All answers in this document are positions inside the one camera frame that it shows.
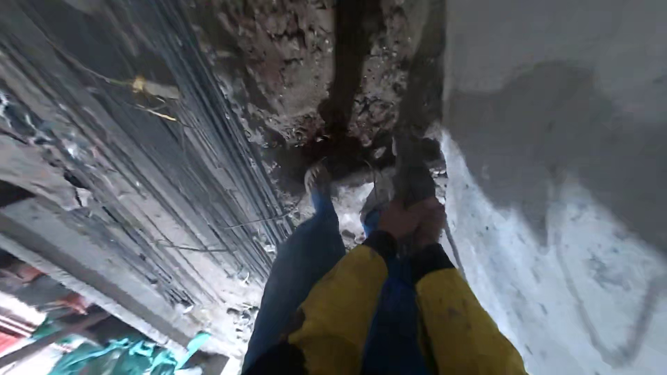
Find long grey concrete beam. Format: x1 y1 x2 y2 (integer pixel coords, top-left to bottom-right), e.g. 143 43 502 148
0 197 192 357

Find green tarp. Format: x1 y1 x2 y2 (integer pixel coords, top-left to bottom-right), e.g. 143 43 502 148
48 332 211 375

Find person's right forearm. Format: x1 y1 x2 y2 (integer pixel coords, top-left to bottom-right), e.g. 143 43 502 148
411 243 529 375

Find person's legs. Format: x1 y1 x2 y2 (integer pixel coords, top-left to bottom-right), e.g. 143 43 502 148
242 162 433 375

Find person's right hand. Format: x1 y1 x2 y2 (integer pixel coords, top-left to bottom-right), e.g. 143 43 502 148
413 197 447 249

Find person's left hand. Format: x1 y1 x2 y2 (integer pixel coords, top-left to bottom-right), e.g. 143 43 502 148
378 199 424 241

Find pile of long metal rods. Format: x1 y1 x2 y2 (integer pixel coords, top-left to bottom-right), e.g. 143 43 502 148
89 0 296 261

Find pale pipe with yellow tape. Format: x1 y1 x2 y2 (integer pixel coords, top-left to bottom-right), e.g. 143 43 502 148
132 77 181 101

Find dark grey long object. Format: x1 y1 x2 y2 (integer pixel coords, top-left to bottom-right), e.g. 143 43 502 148
393 133 437 206

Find person's left forearm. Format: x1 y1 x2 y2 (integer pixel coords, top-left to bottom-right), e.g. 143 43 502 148
288 231 398 375

